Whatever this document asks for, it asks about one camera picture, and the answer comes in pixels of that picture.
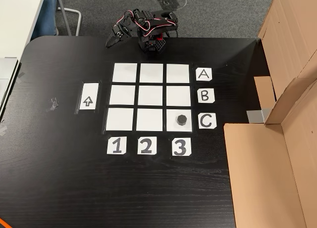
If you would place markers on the black octagonal token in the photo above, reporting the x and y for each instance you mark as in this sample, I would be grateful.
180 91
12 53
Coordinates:
181 120

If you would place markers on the white paper grid square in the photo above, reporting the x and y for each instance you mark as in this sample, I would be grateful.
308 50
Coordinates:
149 120
119 119
178 96
150 95
122 95
124 72
151 73
171 121
177 73

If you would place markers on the black orange table clamp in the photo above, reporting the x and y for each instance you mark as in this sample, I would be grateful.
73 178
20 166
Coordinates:
159 37

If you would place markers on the grey metal desk leg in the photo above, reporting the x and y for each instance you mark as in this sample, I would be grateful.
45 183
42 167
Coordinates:
76 22

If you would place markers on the black floor tape patch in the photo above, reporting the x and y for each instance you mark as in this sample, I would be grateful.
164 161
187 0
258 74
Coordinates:
171 0

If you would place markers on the white arrow paper sheet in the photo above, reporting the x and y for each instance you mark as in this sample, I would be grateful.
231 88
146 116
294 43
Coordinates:
88 89

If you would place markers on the person's leg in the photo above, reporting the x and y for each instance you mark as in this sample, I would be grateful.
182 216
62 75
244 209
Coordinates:
47 13

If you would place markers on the paper label letter A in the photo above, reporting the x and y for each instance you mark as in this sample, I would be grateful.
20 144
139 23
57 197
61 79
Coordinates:
199 78

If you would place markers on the clear tape scrap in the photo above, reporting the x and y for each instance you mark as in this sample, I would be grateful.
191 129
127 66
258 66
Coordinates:
3 130
52 104
21 77

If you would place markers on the paper label number 2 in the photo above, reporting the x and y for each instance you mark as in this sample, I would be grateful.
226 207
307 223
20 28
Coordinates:
140 140

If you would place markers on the white desk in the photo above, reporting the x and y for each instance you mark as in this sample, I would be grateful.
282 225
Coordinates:
17 20

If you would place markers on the paper label letter B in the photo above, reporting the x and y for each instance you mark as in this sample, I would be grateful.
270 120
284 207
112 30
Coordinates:
210 99

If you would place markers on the paper label number 1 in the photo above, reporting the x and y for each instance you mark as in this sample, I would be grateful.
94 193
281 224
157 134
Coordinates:
110 151

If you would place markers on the paper label number 3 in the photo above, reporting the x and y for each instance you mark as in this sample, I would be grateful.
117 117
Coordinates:
175 141

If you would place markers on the paper label letter C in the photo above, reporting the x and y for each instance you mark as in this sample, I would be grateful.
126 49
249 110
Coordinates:
201 126

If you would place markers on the grey laptop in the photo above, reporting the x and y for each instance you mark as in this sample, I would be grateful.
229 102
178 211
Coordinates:
6 84

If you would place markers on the grey tape strip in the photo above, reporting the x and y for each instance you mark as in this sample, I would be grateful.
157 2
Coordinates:
255 116

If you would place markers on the large brown cardboard box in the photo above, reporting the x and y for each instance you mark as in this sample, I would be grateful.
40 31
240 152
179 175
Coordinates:
260 176

